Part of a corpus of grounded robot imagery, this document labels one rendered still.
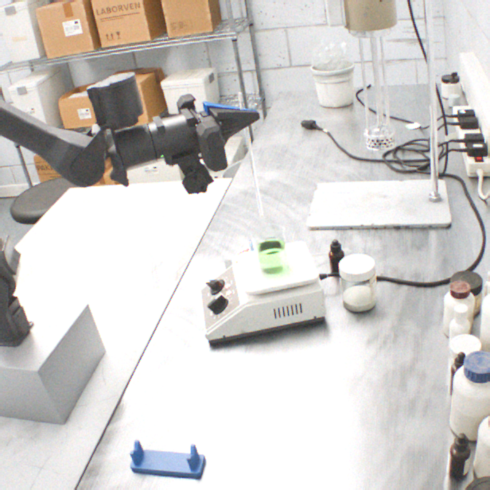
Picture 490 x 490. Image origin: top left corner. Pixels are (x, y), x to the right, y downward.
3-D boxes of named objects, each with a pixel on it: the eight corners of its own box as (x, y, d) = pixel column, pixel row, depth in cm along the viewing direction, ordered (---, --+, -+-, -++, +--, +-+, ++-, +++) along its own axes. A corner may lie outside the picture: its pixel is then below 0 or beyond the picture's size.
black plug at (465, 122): (453, 130, 148) (452, 122, 147) (451, 124, 151) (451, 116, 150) (479, 129, 146) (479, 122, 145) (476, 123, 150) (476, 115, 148)
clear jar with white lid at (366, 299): (342, 314, 99) (339, 275, 95) (341, 293, 104) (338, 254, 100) (378, 312, 98) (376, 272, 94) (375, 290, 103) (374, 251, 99)
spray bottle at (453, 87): (454, 103, 176) (453, 70, 170) (462, 106, 173) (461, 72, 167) (445, 106, 175) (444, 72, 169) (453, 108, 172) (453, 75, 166)
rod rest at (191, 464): (130, 471, 77) (122, 455, 75) (138, 453, 80) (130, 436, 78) (200, 478, 75) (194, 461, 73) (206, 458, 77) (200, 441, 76)
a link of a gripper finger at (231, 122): (208, 106, 82) (215, 146, 85) (214, 114, 79) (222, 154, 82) (255, 95, 83) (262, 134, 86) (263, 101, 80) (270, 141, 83)
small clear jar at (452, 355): (475, 384, 80) (478, 357, 77) (444, 379, 82) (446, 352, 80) (481, 363, 84) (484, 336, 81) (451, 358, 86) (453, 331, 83)
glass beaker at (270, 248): (252, 270, 99) (244, 227, 95) (280, 258, 101) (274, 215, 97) (270, 286, 95) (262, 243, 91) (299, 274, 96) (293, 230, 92)
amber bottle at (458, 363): (450, 400, 79) (454, 361, 75) (445, 386, 81) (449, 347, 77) (471, 396, 78) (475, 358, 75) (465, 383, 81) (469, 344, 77)
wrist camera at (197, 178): (161, 145, 87) (169, 185, 90) (169, 162, 80) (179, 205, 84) (200, 134, 88) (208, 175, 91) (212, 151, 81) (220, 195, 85)
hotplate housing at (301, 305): (208, 347, 97) (197, 309, 93) (202, 301, 109) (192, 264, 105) (340, 319, 98) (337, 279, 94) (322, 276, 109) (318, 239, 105)
